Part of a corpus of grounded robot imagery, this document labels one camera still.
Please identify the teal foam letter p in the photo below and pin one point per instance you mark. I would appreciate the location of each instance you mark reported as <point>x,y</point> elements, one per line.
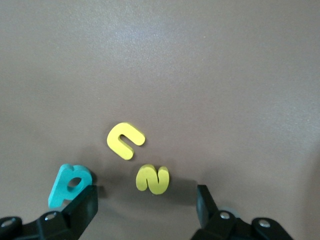
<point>61,185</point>

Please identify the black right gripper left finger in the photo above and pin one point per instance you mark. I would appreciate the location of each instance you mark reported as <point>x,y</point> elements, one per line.
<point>80,217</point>

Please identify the yellow foam letter s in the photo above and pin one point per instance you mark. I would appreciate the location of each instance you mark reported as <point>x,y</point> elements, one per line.
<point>152,185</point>

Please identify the yellow foam letter u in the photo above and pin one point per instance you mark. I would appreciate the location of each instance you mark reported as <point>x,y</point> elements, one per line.
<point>115,143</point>

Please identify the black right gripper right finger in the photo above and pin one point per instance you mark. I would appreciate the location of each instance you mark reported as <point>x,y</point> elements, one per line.
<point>210,220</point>

